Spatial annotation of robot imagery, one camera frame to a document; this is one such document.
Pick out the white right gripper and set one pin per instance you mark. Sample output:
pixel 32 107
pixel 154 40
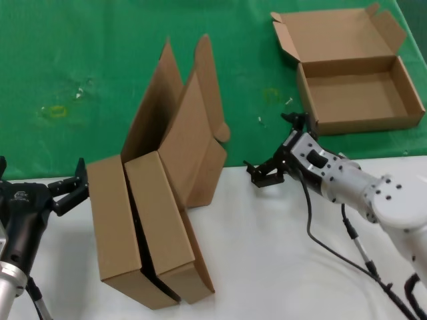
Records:
pixel 328 176

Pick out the brown corrugated cardboard box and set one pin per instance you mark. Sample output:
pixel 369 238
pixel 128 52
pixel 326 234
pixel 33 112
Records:
pixel 350 93
pixel 113 226
pixel 160 216

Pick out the green tablecloth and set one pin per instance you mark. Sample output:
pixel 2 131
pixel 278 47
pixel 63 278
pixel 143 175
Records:
pixel 66 50

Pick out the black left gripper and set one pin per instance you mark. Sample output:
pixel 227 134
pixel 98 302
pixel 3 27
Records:
pixel 23 216

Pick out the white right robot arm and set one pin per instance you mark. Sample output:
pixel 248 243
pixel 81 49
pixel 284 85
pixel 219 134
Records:
pixel 400 206

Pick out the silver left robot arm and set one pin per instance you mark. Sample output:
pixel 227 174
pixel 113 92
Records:
pixel 8 283

